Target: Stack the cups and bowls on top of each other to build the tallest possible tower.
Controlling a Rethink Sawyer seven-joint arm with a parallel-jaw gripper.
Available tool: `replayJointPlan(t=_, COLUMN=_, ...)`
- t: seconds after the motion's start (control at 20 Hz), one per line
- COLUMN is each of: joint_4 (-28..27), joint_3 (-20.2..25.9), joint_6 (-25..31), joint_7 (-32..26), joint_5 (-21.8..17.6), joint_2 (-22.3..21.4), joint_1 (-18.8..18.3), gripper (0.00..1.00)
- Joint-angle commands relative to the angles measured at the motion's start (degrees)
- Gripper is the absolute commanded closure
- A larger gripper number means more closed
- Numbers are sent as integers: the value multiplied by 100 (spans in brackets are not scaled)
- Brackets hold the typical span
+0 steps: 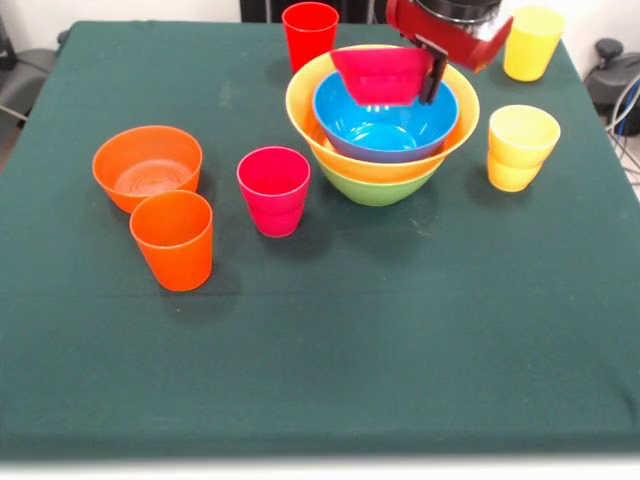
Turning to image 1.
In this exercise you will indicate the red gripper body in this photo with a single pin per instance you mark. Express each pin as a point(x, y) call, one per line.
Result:
point(450, 37)

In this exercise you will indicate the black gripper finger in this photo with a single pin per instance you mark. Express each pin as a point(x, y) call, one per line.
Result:
point(432, 75)

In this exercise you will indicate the pink bowl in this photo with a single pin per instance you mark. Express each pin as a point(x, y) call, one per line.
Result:
point(382, 75)

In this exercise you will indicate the blue bowl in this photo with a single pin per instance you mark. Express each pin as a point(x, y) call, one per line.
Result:
point(385, 135)

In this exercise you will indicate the large yellow-orange bowl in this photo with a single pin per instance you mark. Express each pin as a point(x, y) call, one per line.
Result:
point(380, 172)

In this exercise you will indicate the small orange bowl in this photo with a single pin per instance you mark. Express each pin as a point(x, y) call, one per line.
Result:
point(145, 150)

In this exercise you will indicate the orange cup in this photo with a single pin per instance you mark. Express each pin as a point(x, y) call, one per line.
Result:
point(172, 250)

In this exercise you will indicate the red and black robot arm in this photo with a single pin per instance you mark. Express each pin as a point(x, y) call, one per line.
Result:
point(460, 10)

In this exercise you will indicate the bright yellow cup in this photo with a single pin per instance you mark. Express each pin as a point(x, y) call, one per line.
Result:
point(530, 55)

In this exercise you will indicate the amber yellow cup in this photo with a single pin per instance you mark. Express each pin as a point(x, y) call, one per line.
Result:
point(520, 150)

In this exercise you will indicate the green bowl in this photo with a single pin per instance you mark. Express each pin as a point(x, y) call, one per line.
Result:
point(377, 192)

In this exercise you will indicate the red cup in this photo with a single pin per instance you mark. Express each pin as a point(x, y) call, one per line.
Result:
point(309, 35)

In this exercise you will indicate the pink cup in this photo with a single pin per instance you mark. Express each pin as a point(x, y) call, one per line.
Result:
point(272, 212)

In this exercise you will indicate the dark green table cloth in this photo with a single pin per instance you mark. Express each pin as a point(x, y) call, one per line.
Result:
point(350, 325)

